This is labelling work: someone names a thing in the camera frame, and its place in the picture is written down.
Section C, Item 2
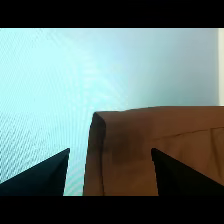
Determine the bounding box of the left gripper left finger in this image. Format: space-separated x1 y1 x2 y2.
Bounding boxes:
0 148 71 197

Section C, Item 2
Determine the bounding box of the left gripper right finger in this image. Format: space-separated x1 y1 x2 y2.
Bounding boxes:
150 147 224 197

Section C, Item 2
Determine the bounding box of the brown garment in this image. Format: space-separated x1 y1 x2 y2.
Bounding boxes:
82 105 224 197

